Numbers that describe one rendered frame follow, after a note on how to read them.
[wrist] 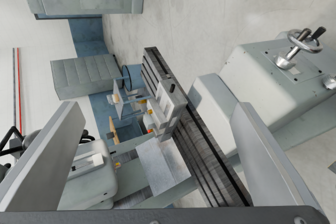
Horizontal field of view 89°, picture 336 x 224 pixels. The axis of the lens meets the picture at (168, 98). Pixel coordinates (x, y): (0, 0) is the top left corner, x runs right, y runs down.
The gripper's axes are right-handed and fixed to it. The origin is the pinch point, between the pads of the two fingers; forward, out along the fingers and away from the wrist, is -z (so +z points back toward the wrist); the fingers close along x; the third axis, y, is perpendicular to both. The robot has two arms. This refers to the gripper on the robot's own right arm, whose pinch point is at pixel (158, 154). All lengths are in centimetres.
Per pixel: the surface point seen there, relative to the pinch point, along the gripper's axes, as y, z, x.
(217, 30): 58, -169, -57
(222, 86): 40, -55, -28
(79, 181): 52, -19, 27
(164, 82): 39, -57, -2
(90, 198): 55, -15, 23
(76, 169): 47, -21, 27
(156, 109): 51, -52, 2
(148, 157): 95, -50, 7
